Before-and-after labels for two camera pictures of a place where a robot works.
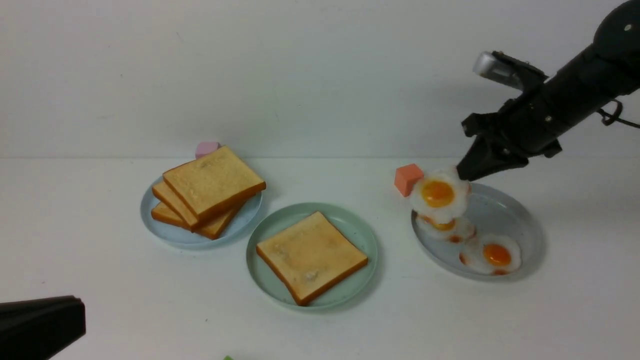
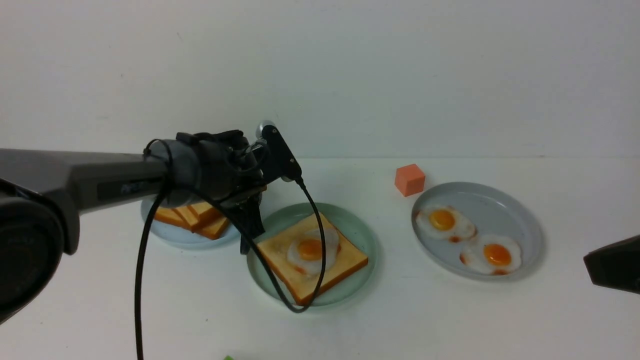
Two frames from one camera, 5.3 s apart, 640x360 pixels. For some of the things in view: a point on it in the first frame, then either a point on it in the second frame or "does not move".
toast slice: x=308 y=260 does not move
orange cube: x=406 y=177 does not move
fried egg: x=462 y=231 does not move
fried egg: x=441 y=196 to x=305 y=252
